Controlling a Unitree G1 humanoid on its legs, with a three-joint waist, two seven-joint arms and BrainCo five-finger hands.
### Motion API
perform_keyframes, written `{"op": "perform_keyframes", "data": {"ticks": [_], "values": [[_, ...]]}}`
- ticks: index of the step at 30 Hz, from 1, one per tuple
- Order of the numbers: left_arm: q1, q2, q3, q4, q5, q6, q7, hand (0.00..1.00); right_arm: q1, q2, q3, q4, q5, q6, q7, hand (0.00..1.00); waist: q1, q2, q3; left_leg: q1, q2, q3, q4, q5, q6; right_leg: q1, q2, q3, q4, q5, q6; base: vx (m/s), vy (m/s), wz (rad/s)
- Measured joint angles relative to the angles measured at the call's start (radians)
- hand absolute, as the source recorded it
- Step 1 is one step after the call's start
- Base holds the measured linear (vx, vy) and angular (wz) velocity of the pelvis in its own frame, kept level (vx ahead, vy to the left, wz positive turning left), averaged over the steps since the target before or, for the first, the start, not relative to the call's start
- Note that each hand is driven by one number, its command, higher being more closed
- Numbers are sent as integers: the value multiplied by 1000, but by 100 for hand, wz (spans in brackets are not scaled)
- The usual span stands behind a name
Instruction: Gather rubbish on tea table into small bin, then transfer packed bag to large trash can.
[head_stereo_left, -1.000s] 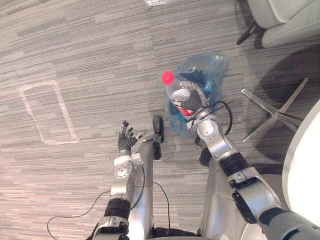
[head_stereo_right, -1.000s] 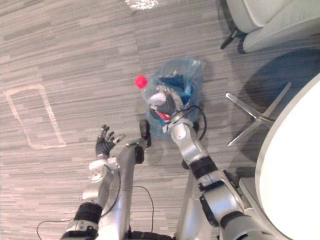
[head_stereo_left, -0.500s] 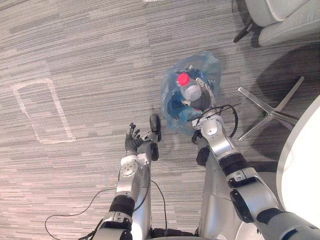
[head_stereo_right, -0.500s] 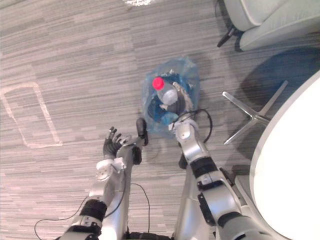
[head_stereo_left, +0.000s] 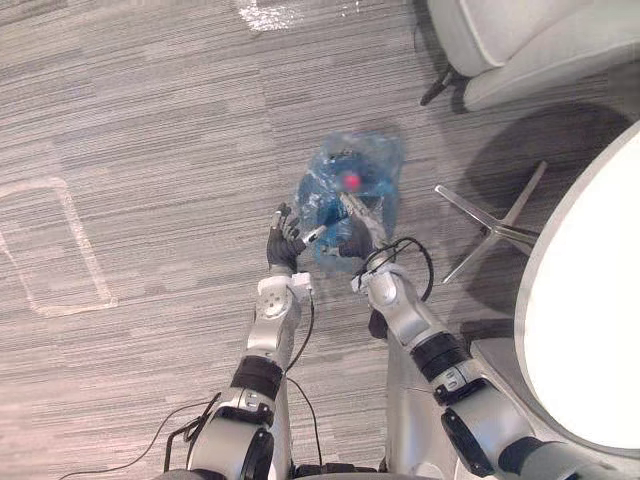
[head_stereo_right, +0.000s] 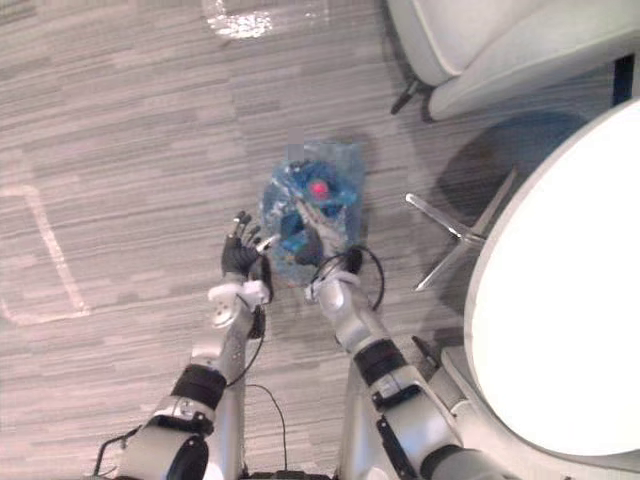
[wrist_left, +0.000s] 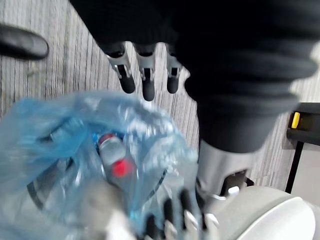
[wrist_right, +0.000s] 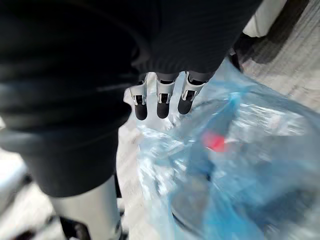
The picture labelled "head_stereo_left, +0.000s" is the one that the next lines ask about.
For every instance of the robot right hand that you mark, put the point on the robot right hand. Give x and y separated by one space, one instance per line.
356 235

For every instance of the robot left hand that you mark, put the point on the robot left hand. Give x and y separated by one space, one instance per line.
281 245

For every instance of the blue plastic trash bag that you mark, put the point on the blue plastic trash bag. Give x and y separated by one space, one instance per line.
350 195

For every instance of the robot right silver arm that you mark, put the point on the robot right silver arm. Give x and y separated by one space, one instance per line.
450 375

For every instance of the robot left silver arm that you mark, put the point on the robot left silver arm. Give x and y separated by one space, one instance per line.
250 372

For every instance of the red item inside bag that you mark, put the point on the red item inside bag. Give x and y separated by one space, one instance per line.
353 181

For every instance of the chrome table base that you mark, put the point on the chrome table base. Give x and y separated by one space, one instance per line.
492 225

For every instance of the black chair leg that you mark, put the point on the black chair leg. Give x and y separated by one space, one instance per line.
436 88

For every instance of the white round table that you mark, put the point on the white round table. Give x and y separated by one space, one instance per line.
585 300

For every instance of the light grey armchair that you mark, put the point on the light grey armchair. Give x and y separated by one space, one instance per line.
530 45

